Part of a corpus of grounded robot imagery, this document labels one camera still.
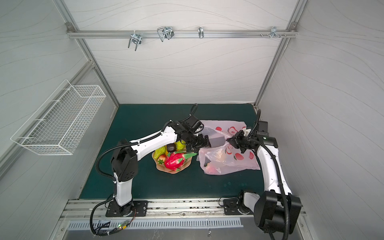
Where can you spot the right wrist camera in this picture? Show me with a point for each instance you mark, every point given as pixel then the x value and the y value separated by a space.
pixel 261 128

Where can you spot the pink plastic bag peach print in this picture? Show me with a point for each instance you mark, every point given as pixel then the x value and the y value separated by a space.
pixel 221 158

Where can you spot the metal hook clamp middle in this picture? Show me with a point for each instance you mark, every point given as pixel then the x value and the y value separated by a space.
pixel 165 33

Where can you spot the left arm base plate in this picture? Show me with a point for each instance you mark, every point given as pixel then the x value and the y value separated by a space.
pixel 137 208

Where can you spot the green starfruit left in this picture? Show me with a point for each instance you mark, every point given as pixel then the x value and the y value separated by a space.
pixel 159 152

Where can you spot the metal hook clamp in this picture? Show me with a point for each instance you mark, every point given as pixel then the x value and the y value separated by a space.
pixel 165 33
pixel 135 40

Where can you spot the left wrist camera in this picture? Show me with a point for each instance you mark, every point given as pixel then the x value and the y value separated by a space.
pixel 193 125

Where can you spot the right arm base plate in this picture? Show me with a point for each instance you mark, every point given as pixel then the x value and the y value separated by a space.
pixel 231 208

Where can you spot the metal hook clamp left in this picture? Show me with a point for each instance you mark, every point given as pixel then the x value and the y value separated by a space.
pixel 135 40

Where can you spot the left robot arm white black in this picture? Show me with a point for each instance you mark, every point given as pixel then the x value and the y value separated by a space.
pixel 127 155

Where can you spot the pink flower-shaped fruit plate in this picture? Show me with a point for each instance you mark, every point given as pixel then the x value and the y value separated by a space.
pixel 164 169

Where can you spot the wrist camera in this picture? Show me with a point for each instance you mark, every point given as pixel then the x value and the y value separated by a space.
pixel 261 128
pixel 193 125

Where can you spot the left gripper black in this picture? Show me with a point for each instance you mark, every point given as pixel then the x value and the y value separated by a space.
pixel 202 141

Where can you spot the small metal hook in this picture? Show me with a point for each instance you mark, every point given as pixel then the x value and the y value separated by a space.
pixel 201 32

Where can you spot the white slotted cable duct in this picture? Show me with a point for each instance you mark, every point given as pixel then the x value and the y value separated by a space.
pixel 151 224

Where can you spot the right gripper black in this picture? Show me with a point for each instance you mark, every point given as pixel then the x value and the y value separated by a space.
pixel 237 142

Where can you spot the red yellow strawberry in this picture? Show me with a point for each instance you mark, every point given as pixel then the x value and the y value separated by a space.
pixel 162 159

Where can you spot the dark purple plum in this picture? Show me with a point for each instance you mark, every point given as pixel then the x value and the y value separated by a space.
pixel 171 147

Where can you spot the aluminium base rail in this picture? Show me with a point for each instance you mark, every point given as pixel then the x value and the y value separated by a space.
pixel 157 209

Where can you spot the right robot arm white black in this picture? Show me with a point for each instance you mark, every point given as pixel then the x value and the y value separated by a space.
pixel 276 209

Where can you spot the pink dragon fruit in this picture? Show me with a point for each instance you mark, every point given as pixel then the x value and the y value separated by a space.
pixel 177 159

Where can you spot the white wire basket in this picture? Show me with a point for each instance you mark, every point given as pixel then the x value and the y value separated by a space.
pixel 58 125

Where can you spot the metal bracket right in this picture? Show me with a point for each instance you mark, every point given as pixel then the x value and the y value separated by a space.
pixel 273 34

